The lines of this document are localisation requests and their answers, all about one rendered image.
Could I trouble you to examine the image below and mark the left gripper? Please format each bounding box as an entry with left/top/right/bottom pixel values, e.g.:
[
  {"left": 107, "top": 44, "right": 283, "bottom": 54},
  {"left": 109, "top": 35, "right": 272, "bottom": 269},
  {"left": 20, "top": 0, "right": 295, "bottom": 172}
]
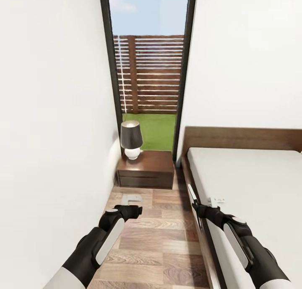
[{"left": 115, "top": 205, "right": 143, "bottom": 221}]

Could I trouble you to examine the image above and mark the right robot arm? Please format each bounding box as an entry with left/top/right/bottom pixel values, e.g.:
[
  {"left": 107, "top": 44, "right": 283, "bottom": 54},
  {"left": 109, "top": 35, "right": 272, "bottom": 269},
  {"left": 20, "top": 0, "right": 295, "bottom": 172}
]
[{"left": 191, "top": 196, "right": 296, "bottom": 289}]

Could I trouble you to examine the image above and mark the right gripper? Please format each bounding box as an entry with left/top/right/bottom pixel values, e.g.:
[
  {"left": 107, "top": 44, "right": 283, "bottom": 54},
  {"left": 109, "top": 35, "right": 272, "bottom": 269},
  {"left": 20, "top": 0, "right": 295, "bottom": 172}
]
[{"left": 191, "top": 203, "right": 222, "bottom": 224}]

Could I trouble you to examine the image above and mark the hardback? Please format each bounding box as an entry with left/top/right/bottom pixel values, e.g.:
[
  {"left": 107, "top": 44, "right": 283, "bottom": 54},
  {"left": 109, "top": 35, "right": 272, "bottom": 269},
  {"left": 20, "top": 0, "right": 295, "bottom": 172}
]
[{"left": 187, "top": 184, "right": 203, "bottom": 229}]

